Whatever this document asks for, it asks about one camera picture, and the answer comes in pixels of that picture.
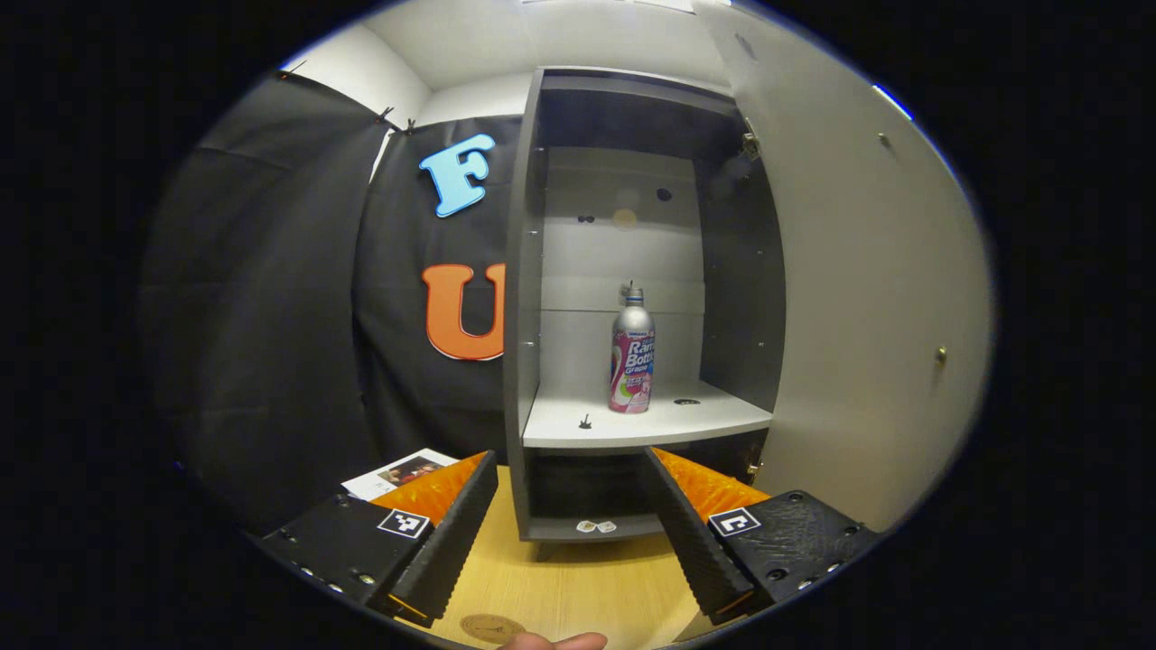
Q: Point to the grey cabinet door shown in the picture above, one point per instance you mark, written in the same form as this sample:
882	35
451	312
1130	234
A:
858	316

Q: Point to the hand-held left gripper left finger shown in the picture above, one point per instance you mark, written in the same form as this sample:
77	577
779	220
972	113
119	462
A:
452	542

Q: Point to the silver bottle with pink label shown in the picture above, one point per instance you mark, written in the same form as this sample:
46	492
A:
632	361

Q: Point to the grey cabinet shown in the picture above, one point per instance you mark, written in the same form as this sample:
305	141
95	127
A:
519	316

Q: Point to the small ceiling light panel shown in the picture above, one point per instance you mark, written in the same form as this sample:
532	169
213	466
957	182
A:
892	101

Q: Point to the black backdrop cloth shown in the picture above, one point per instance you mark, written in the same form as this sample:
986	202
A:
271	316

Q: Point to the round brown coaster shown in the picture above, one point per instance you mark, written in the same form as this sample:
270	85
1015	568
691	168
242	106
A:
488	627

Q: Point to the white cabinet shelf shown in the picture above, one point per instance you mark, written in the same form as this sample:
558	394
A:
650	424

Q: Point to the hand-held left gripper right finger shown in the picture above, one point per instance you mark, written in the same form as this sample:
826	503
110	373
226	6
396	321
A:
695	542

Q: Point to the white cover book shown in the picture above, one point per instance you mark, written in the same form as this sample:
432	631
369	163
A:
397	471

